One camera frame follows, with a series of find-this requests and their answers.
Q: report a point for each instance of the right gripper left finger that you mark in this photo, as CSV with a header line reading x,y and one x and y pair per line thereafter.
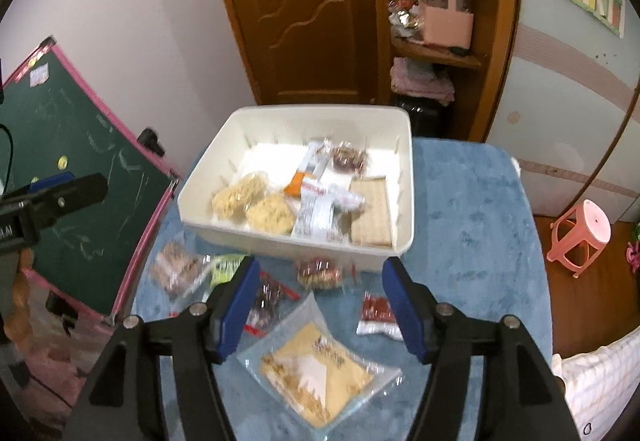
x,y
122,396

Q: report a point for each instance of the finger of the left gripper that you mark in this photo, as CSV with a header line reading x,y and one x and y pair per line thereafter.
x,y
52,181
52,204

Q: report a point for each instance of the green pastry snack packet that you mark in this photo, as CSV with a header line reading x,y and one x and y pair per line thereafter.
x,y
222,268

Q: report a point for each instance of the clear bag yellow bread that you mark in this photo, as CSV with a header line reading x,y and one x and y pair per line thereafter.
x,y
320,380

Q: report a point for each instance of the beige kraft cracker packet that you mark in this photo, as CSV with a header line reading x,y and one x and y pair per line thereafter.
x,y
371,223

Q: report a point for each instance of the silver white snack packet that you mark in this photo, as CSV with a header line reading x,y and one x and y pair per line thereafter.
x,y
319,218

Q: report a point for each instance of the white quilted bedding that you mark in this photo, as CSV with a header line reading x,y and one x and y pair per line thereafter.
x,y
598,385

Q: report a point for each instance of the clear bag brown biscuits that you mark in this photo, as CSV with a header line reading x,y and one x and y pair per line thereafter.
x,y
175,269

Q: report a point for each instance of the blue plush table cover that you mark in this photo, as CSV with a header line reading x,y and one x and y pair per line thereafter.
x,y
475,246

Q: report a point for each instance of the red white small packet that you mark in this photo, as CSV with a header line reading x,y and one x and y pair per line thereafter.
x,y
376,318

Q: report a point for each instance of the pink plastic stool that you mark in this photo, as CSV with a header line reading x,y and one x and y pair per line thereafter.
x,y
585,226

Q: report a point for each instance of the dark nut bar red-edged bag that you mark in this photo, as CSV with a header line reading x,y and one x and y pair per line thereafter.
x,y
265,311

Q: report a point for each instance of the pale noodle cake left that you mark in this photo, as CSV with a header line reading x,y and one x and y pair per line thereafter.
x,y
232,202

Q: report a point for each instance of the pale noodle cake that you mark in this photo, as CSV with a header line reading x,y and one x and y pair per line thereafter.
x,y
232,202
271,215

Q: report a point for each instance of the pale noodle cake right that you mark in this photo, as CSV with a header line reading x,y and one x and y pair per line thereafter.
x,y
271,215

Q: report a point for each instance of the clear bag nut cluster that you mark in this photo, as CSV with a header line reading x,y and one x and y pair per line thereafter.
x,y
324,274

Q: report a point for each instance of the orange snack packet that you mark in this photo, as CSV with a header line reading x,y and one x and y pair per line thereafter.
x,y
295,186

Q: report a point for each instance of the white red sachet in bin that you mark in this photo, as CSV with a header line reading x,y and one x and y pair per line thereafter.
x,y
342,199

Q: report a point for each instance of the white plastic storage bin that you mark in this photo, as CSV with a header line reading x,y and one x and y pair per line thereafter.
x,y
272,140

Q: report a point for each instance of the dark nut cluster in bin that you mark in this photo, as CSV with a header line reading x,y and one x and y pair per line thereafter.
x,y
346,158

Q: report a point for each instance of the brown wooden door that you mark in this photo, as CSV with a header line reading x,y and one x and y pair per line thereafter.
x,y
313,51

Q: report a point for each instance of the folded pink cloth stack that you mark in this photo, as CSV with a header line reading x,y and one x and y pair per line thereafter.
x,y
411,78

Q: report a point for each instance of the pink basket with jar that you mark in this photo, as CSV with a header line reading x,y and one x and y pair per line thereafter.
x,y
447,23

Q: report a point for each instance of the wooden corner shelf unit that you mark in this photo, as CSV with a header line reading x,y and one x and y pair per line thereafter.
x,y
448,62

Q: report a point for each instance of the shiny wrappers on shelf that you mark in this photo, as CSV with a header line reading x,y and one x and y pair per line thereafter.
x,y
404,18

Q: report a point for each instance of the green chalkboard pink frame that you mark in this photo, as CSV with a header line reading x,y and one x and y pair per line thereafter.
x,y
53,122

